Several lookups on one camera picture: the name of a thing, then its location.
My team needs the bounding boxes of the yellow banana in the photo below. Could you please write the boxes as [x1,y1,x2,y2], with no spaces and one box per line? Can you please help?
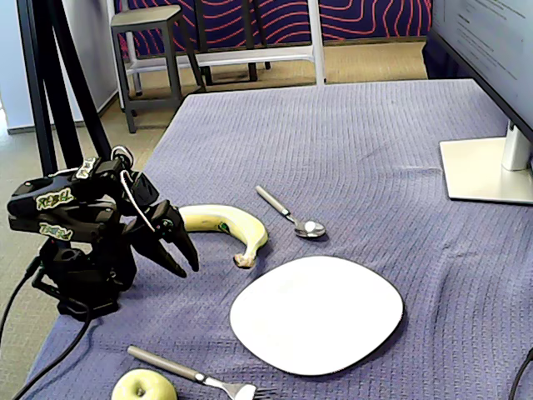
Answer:
[177,203,270,270]

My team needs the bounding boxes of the white rounded square plate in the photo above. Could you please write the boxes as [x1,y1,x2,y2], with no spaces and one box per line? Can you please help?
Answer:
[228,255,405,377]

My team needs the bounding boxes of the black tripod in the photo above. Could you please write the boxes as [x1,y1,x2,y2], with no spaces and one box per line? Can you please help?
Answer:
[16,0,114,177]

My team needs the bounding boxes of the green apple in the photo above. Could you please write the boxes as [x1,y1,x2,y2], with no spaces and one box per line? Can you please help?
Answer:
[110,367,179,400]

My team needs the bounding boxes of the grey stool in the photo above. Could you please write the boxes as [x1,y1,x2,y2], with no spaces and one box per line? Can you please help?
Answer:
[109,3,208,134]

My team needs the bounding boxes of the blue textured table cloth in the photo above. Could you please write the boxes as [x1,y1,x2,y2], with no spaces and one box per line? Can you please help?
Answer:
[24,78,533,400]

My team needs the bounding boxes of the black chair legs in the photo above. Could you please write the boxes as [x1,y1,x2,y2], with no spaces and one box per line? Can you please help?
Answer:
[194,0,272,87]

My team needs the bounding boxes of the purple panel with red lines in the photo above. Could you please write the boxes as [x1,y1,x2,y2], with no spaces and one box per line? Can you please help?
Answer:
[114,0,434,59]

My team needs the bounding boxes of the silver monitor stand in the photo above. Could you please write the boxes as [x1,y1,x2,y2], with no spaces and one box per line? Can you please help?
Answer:
[439,119,533,206]

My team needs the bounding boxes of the computer monitor screen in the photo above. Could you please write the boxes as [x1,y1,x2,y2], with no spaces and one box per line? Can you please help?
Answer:
[423,0,533,143]

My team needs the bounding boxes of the white servo cable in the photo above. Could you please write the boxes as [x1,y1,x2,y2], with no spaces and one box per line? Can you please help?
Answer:
[111,145,157,233]

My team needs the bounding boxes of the metal fork with grey handle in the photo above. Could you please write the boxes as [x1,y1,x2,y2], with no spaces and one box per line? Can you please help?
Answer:
[127,344,278,400]

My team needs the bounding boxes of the metal spoon with grey handle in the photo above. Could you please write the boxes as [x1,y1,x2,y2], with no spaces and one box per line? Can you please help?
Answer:
[254,185,327,239]

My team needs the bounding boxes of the thick black cable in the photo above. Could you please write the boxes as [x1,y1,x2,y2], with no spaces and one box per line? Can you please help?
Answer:
[10,306,92,400]

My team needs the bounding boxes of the thin black cable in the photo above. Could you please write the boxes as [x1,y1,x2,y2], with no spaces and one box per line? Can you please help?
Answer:
[0,257,41,338]

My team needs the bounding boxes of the white table frame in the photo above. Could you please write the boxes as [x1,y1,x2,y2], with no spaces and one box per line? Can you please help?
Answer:
[106,0,328,98]

